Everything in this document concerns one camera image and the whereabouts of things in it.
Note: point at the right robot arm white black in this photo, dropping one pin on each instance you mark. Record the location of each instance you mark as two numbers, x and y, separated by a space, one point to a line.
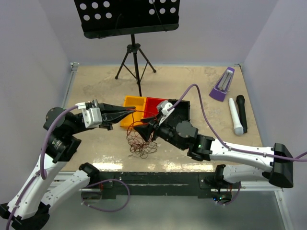
271 164

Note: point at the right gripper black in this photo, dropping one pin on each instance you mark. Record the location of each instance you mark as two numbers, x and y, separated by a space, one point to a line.
147 130

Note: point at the black microphone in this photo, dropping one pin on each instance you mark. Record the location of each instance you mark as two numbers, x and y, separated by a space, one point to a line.
240 100

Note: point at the black plastic bin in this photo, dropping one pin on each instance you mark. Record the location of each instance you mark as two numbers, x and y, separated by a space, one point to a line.
181 113

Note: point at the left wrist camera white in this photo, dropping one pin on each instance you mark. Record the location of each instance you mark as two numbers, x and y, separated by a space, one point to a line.
91 113

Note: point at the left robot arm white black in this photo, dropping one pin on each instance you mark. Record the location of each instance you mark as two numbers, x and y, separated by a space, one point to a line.
30 209

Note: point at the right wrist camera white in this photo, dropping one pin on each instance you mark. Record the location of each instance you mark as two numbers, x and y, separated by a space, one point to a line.
165 109

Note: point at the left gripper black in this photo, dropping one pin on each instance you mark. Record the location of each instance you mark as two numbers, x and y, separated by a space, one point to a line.
110 117

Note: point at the red plastic bin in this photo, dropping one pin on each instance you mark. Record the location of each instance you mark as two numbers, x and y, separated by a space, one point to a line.
151 106

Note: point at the purple metronome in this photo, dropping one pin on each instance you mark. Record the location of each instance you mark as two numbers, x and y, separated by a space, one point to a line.
221 88

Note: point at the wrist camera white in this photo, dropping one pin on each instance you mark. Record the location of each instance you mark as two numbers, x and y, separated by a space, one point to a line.
91 113
165 109

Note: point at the yellow plastic bin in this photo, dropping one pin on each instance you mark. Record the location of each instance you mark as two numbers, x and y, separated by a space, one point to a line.
139 103

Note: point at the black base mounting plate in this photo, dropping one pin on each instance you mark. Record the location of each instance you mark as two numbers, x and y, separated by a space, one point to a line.
199 184

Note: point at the black music stand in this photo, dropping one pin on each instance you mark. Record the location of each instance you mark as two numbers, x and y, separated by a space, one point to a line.
106 18

